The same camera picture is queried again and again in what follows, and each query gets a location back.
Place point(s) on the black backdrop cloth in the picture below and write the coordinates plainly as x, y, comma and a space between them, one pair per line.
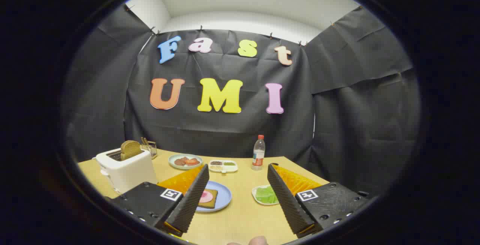
225, 132

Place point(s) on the blue plate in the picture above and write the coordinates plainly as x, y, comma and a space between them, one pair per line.
224, 196

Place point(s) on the pink ham slice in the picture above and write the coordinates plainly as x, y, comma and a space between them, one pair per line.
205, 196

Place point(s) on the clear bottle with red cap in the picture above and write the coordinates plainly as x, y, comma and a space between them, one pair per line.
258, 155

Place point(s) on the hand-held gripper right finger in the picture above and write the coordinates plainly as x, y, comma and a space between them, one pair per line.
287, 203

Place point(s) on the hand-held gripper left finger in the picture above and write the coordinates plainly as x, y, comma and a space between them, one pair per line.
191, 203

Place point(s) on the red tomato slice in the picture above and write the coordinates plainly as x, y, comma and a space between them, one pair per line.
191, 160

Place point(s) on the white divided seed tray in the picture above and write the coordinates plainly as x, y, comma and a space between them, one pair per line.
229, 169

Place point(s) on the white toaster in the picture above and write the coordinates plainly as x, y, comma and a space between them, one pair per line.
131, 172

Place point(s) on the pale green plate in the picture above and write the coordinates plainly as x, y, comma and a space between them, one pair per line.
172, 159

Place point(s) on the brown toast slice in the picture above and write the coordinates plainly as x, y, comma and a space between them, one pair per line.
130, 149

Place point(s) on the green lettuce leaf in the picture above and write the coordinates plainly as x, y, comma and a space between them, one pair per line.
267, 195

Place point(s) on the bread slice on plate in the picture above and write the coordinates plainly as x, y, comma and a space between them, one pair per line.
212, 202

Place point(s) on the white square plate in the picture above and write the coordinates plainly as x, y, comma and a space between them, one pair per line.
255, 191

